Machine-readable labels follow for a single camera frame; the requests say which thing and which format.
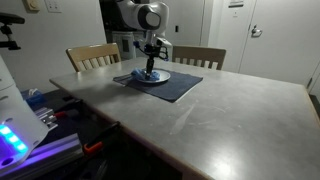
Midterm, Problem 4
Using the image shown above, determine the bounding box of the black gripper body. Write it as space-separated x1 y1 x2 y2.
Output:
137 41 167 60

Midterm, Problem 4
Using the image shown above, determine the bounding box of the blue towel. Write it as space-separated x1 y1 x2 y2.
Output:
130 67 161 82

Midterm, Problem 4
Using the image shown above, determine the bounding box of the white round plate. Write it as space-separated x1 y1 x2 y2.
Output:
134 68 172 84

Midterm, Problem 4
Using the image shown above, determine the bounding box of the silver metal fork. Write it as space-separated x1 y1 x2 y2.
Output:
114 72 134 82

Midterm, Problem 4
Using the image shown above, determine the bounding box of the white control cabinet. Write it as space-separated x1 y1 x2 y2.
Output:
111 30 144 61

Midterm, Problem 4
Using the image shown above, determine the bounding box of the dark blue placemat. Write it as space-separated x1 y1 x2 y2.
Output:
112 66 204 103

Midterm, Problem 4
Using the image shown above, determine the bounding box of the brown wooden slat-back chair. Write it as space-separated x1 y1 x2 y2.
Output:
171 45 227 71

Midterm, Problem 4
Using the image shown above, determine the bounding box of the light wooden slat-back chair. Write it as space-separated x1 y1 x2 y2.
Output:
65 42 122 73

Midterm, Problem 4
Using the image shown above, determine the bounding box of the orange and black clamp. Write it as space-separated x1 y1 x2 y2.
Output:
82 121 121 156

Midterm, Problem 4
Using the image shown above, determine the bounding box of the blue box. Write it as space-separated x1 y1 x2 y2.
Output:
20 87 45 108

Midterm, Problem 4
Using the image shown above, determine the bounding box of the white door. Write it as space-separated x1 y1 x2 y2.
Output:
238 0 320 86

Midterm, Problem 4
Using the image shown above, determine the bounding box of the white device with blue LEDs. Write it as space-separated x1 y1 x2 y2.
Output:
0 54 50 168

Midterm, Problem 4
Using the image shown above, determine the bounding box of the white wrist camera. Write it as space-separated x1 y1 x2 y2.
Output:
156 36 174 49

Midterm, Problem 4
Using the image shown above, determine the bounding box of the blue gripper cable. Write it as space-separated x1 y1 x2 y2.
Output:
132 40 170 62

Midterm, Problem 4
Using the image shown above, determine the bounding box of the red handled tool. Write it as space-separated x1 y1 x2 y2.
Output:
53 99 83 120

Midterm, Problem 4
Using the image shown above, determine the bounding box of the silver door handle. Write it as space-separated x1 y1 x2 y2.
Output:
250 24 263 38

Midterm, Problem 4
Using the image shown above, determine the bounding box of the silver metal bracket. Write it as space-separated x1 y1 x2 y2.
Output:
33 106 59 131

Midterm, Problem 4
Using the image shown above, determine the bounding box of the beige round wall dial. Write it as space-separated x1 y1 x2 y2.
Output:
22 0 41 14

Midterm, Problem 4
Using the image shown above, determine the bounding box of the aluminium extrusion rail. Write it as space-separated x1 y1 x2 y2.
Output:
0 133 84 180

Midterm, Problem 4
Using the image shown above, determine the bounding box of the black camera stand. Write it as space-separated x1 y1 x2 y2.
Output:
0 12 26 51

